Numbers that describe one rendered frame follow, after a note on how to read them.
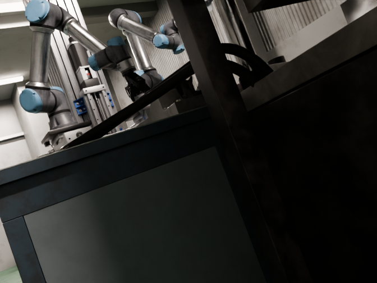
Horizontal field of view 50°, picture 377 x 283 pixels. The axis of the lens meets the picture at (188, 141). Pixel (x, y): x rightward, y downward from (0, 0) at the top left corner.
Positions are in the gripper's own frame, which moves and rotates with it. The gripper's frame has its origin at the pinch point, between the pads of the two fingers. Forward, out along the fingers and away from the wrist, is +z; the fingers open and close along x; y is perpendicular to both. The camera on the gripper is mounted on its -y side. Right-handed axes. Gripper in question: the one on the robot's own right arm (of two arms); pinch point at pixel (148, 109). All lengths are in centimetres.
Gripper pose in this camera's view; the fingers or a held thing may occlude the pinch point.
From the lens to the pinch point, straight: 184.2
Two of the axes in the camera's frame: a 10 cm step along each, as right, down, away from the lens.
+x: -8.1, 4.3, -4.0
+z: 4.1, 9.0, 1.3
